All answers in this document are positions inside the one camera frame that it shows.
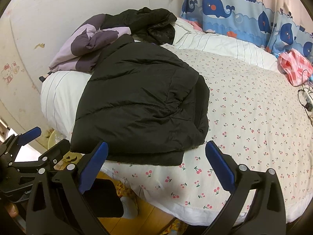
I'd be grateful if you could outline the black puffer jacket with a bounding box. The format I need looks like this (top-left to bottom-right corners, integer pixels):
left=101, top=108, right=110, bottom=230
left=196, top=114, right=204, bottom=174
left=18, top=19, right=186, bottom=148
left=71, top=35, right=210, bottom=166

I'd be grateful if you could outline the white striped duvet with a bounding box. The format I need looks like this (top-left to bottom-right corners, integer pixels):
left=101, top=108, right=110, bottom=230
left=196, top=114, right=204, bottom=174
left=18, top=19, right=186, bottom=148
left=40, top=19, right=279, bottom=137

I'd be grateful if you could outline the cherry print bed sheet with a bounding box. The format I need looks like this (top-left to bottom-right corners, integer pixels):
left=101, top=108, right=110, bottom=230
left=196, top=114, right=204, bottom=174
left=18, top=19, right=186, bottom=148
left=102, top=45, right=312, bottom=226

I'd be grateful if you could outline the purple patterned blanket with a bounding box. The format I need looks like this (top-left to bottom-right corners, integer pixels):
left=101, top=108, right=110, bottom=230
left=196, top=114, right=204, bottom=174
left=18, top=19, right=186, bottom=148
left=49, top=14, right=131, bottom=73

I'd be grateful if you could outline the pink checkered cloth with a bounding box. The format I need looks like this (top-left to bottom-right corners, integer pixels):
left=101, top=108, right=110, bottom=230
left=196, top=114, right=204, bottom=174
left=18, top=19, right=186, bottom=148
left=278, top=48, right=312, bottom=87

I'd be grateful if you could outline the black garment pile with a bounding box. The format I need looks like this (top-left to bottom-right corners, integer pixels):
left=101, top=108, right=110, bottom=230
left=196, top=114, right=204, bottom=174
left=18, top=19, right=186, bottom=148
left=100, top=7, right=177, bottom=45

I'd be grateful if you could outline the pink pillow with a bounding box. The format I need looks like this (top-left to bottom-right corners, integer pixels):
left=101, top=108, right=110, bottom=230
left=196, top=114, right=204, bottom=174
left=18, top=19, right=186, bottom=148
left=187, top=20, right=203, bottom=32

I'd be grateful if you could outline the blue whale curtain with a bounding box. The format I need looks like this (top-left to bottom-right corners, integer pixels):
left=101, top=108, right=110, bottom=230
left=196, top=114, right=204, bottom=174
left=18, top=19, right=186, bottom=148
left=181, top=0, right=312, bottom=61

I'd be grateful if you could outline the black charger cable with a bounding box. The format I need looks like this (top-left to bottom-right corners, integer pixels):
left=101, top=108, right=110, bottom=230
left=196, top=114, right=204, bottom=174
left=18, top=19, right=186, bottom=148
left=296, top=68, right=313, bottom=125

